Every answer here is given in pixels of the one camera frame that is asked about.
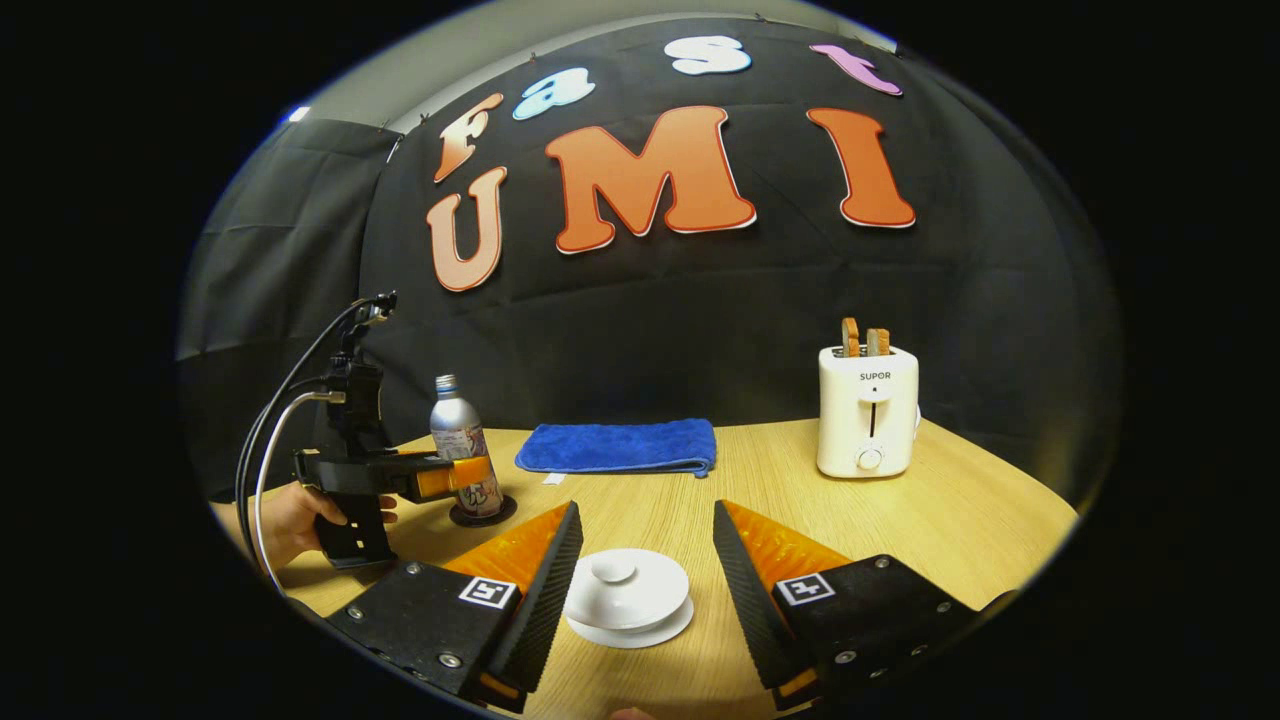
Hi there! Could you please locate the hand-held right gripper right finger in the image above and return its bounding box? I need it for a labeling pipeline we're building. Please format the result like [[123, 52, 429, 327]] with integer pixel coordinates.
[[712, 499, 1017, 712]]

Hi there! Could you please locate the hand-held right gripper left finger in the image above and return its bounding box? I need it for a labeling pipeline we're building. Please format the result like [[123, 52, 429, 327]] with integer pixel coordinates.
[[325, 500, 585, 715]]

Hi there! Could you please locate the silver water bottle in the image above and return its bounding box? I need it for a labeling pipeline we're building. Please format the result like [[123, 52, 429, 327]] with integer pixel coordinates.
[[430, 375, 505, 520]]

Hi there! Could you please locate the dark round coaster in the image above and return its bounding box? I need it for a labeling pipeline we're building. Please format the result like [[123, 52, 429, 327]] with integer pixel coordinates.
[[449, 494, 520, 529]]

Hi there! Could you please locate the white teacup lid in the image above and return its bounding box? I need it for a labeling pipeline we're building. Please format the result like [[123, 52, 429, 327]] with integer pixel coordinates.
[[563, 548, 692, 634]]

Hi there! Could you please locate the white teacup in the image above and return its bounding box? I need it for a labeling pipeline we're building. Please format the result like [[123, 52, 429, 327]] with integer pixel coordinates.
[[565, 595, 696, 650]]

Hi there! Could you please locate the blue towel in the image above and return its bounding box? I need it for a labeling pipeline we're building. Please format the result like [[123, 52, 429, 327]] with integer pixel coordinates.
[[515, 419, 719, 479]]

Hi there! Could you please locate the white toaster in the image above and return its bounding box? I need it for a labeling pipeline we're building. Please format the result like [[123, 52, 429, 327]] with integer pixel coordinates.
[[817, 345, 921, 480]]

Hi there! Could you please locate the black backdrop cloth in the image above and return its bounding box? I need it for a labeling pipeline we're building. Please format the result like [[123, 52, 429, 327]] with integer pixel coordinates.
[[178, 15, 1123, 513]]

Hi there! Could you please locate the grey cable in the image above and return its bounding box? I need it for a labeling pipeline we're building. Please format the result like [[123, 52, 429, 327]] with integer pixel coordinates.
[[253, 390, 347, 593]]

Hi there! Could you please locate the black cable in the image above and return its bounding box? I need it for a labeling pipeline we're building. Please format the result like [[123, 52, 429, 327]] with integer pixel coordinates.
[[234, 298, 373, 586]]

